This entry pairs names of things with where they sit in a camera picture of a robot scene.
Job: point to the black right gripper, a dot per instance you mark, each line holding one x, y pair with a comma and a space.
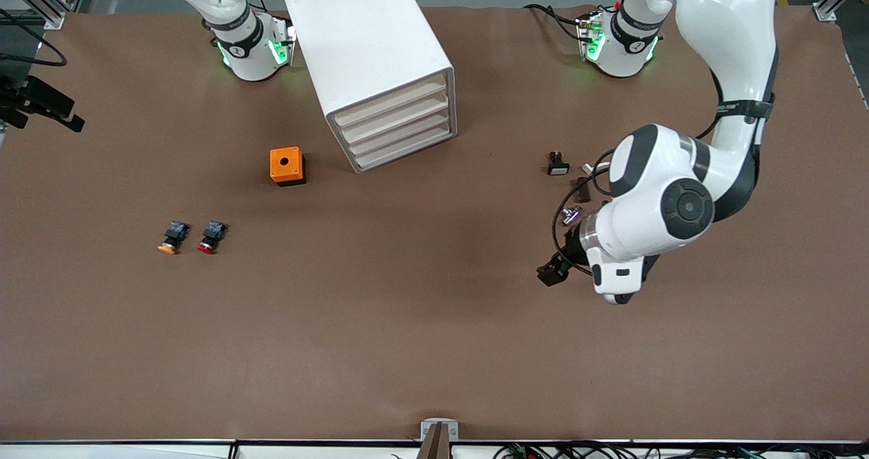
42, 99

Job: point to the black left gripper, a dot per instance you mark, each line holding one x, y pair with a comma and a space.
572, 249

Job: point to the red-capped push button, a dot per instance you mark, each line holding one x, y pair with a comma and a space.
212, 236

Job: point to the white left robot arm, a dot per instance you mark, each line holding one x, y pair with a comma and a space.
679, 201

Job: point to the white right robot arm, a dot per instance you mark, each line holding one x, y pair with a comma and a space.
248, 51

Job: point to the orange-capped push button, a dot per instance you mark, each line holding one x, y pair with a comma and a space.
173, 236

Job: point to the small purple metal part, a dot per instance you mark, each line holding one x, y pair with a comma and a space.
570, 216

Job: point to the small brown block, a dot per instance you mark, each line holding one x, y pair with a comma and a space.
581, 189

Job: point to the brown table cover mat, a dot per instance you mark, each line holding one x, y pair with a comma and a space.
434, 350

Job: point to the orange box with hole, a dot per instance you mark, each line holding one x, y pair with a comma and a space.
285, 163

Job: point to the black white-faced switch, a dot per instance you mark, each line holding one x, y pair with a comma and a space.
558, 166

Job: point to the white curved bracket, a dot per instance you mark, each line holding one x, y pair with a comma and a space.
590, 168

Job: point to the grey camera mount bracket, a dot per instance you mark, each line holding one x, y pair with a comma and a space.
439, 432

